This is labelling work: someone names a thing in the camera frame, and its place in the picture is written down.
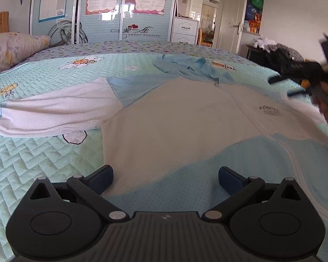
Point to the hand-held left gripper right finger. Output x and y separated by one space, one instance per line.
229 178

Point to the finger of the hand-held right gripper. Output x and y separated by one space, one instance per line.
296 92
276 79

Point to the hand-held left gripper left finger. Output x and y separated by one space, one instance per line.
102 178

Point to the light blue and grey jacket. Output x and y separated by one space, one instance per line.
180 114

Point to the pile of clothes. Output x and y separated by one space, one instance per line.
287 57

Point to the wooden dresser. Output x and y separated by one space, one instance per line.
305 83

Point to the black armchair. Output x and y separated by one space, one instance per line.
255 56

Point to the bee print quilted bedspread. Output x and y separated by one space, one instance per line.
43 169

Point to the stack of colourful bags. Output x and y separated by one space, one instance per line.
254 11

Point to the white door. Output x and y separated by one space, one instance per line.
232 13

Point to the wooden chair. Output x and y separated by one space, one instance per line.
205 39

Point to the white drawer cabinet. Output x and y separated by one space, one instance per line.
184 30

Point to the white sliding door wardrobe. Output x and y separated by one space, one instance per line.
147 19

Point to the floral duvet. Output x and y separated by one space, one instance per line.
16 46

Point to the blue framed wall chart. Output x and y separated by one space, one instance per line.
53 0

